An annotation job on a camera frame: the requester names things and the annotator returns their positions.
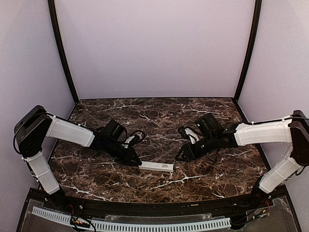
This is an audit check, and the white remote control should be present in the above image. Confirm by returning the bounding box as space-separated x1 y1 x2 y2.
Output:
139 161 174 173

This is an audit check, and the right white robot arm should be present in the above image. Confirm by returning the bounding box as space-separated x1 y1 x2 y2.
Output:
175 110 309 204

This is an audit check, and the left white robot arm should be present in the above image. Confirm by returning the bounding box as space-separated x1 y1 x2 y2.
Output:
13 105 142 195

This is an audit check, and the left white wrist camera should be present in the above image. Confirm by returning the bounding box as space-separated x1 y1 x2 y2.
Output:
123 135 140 148

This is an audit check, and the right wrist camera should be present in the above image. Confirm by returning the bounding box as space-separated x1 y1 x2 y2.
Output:
178 127 200 144

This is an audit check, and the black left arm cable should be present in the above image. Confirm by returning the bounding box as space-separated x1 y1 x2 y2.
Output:
120 130 147 147

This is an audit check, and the black front rail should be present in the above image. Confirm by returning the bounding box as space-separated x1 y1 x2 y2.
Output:
64 196 254 217

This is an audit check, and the right white cable duct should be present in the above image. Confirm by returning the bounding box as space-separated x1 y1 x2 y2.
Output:
92 218 231 232

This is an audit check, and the white cable duct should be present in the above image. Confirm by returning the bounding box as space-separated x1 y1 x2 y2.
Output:
92 218 231 232
31 206 71 226

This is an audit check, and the left white cable duct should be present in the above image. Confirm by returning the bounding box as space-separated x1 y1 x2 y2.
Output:
31 206 71 226

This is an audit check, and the right black frame post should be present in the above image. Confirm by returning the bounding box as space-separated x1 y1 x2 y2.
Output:
234 0 262 102

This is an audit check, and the black frame post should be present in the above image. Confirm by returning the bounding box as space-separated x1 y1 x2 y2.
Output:
234 0 262 102
47 0 79 104

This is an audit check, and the left black frame post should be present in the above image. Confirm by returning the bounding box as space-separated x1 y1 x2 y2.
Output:
47 0 79 104

